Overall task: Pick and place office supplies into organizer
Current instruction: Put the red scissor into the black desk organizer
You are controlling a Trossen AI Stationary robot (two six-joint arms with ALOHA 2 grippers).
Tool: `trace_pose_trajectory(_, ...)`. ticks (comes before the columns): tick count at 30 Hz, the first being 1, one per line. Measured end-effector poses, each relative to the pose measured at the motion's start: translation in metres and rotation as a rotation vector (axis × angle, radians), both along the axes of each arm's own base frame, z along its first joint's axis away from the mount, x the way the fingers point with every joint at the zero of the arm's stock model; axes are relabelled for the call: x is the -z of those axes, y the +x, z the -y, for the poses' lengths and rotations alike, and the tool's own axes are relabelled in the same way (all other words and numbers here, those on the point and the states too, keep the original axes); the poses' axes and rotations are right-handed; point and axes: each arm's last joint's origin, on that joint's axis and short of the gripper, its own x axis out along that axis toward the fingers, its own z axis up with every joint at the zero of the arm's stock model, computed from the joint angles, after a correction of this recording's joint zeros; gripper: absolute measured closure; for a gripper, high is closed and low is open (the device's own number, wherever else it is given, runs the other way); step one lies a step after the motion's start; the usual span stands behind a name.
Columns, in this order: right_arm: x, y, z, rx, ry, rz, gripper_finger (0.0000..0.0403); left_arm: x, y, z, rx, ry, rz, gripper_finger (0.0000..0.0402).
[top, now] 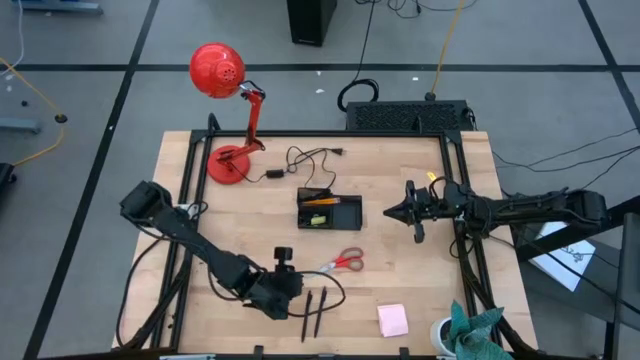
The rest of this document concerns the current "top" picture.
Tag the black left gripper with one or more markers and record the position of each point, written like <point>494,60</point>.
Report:
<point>272,292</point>

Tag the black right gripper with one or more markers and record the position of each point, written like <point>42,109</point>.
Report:
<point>430,207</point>

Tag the black pen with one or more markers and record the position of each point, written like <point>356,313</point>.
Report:
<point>306,317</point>
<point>320,312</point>

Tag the pink sticky note pad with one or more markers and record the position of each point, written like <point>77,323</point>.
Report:
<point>393,320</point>

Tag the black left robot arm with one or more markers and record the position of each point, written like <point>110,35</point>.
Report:
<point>200,245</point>

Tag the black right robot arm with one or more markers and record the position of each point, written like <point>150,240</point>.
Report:
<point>540,207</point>

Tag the black mesh desk organizer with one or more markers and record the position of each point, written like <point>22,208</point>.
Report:
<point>347,215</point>

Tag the black table clamp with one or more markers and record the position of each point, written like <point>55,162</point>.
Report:
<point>258,351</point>
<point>404,352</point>
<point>214,125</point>

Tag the black vented computer case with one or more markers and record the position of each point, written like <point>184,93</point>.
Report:
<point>400,116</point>

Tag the green plant in white pot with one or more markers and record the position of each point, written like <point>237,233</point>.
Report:
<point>470,335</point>

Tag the white printed sheet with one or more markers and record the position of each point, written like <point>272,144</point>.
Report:
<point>565,260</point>

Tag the black tower case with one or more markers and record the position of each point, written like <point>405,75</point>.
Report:
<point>311,22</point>

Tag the red desk lamp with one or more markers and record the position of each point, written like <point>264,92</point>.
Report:
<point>217,70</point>

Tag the black beam rig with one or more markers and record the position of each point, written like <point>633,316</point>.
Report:
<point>629,280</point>

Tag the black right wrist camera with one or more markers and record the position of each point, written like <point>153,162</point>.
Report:
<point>419,234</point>

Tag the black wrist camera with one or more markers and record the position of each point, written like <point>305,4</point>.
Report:
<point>283,257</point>
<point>419,234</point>

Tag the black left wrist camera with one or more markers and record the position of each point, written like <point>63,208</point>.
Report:
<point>283,257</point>

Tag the black metal table frame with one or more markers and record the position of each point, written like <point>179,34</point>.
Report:
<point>325,133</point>

